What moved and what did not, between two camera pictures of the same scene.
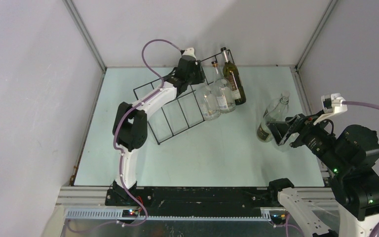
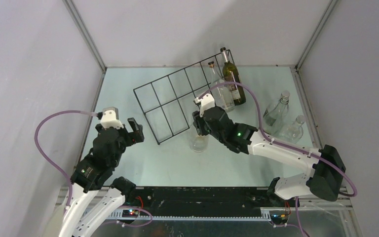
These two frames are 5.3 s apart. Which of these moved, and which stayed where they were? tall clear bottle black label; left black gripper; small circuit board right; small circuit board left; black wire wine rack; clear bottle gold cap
Moved: left black gripper; clear bottle gold cap
Stayed: black wire wine rack; small circuit board right; small circuit board left; tall clear bottle black label
